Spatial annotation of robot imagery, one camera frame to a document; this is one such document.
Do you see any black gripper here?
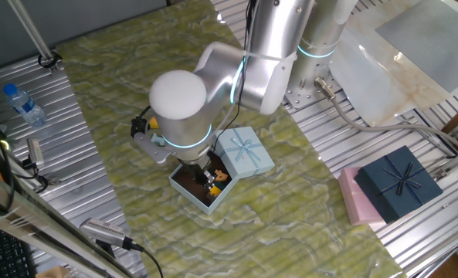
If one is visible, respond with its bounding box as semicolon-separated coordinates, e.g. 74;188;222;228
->
180;157;217;189

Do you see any light blue gift box base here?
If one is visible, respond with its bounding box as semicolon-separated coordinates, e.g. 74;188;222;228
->
168;149;239;216

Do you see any light blue gift box lid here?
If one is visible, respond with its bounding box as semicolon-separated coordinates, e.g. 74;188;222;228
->
212;126;276;181

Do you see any dark blue gift box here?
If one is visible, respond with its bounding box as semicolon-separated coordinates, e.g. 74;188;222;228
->
354;144;444;224

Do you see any green marble pattern mat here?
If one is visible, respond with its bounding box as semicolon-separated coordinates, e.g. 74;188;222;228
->
56;0;407;278

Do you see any white ridged device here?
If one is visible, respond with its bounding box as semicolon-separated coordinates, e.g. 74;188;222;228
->
79;217;131;248

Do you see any silver robot mounting plate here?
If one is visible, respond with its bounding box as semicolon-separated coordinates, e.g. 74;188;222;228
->
282;71;345;110

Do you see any pink flat object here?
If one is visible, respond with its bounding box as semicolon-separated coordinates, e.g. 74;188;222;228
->
337;166;388;227

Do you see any beige flat sheet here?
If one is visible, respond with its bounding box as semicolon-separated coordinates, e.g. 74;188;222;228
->
327;0;458;127

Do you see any clear plastic water bottle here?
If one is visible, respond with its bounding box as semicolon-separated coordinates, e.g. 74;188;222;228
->
2;83;47;128

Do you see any black keyboard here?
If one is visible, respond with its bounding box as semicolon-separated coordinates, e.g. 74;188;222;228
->
0;222;37;278

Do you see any silver tripod pole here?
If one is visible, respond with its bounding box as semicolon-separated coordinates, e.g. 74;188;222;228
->
6;0;62;75

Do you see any grey studded baseplate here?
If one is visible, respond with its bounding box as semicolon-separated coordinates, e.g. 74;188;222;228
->
375;0;458;93

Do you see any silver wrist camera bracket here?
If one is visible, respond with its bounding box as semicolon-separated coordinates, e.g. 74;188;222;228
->
132;131;175;166

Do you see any black cable clip bundle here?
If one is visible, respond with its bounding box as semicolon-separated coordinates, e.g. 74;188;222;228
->
130;105;153;139

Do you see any grey cable with metal plug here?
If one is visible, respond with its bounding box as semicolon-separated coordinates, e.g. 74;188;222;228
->
314;76;458;154

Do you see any aluminium frame bar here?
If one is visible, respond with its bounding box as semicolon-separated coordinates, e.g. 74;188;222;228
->
0;127;137;278

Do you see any silver aluminium rail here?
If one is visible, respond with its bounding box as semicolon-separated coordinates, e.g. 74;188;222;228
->
431;114;458;182

